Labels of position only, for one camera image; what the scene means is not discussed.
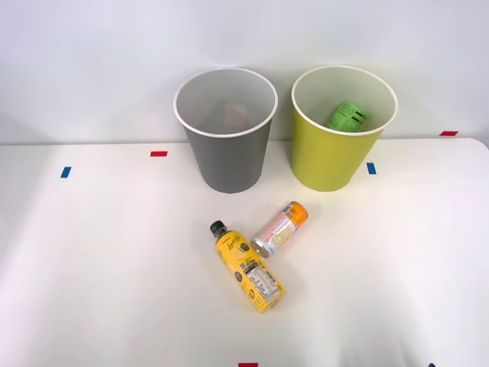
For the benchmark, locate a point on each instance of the yellow label bottle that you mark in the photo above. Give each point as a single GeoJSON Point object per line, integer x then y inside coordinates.
{"type": "Point", "coordinates": [250, 271]}

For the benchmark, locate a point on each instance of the orange and white drink can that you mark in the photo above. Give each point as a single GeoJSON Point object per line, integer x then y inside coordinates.
{"type": "Point", "coordinates": [280, 230]}

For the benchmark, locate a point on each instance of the yellow-green plastic waste bin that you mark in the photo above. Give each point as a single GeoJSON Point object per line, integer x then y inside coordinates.
{"type": "Point", "coordinates": [328, 156]}

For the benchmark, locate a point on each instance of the green drink can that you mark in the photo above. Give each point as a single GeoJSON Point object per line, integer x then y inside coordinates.
{"type": "Point", "coordinates": [347, 117]}

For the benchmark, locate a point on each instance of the grey plastic waste bin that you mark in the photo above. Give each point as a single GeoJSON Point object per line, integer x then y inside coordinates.
{"type": "Point", "coordinates": [229, 160]}

